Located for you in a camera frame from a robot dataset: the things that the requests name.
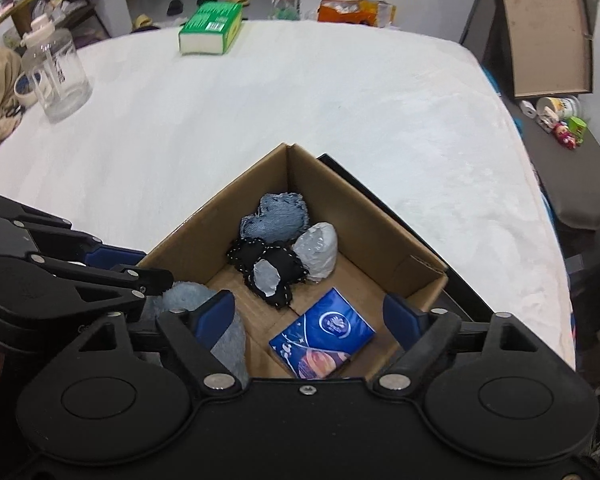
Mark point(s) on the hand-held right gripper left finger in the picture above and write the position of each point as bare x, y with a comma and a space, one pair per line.
215, 320

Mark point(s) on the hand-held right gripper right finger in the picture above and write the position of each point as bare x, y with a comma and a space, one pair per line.
404, 324

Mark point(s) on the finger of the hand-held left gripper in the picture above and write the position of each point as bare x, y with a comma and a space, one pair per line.
115, 256
105, 280

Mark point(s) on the fluffy blue plush toy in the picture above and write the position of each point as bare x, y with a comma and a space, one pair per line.
230, 340

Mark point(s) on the blue pocket tissue packet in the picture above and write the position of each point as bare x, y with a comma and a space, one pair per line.
325, 335

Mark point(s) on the black plush with silver patch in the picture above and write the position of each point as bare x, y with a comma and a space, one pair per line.
286, 260

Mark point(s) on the brown cardboard box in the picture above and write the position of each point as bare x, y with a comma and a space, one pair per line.
360, 220

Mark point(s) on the white plastic wrap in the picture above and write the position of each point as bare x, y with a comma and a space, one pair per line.
316, 252

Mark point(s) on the denim heart pillow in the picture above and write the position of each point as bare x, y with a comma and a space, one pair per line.
275, 217

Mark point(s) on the clear plastic jar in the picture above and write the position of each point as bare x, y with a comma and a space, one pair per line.
57, 80

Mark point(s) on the white tape roll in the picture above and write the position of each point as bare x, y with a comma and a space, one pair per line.
26, 90

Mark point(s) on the grey bench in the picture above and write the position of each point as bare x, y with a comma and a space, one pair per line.
585, 185

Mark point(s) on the yellow slipper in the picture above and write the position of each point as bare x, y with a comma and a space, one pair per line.
238, 0
142, 22

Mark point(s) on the green tissue pack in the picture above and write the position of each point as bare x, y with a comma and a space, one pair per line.
210, 27

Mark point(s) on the pink toy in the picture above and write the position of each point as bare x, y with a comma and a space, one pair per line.
565, 136

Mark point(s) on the small white toy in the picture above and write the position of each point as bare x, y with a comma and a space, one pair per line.
528, 108

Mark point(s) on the green toy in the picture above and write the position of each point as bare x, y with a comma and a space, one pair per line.
577, 126

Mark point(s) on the green plastic bag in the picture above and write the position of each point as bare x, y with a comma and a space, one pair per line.
284, 11

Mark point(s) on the orange snack carton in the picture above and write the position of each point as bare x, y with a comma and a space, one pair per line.
355, 12

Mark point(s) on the brown cardboard panel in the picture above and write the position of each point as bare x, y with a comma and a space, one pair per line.
545, 30

